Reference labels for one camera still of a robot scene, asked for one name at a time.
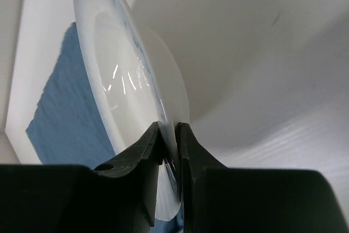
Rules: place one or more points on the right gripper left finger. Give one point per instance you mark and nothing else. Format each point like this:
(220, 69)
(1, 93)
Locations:
(119, 195)

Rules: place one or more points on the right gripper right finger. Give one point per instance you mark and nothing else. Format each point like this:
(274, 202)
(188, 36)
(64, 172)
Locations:
(221, 199)

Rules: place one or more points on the white bowl plate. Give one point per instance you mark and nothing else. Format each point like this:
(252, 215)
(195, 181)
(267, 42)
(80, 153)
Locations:
(135, 82)

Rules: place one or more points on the blue cloth napkin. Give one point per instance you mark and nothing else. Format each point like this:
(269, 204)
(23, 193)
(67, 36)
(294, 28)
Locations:
(67, 127)

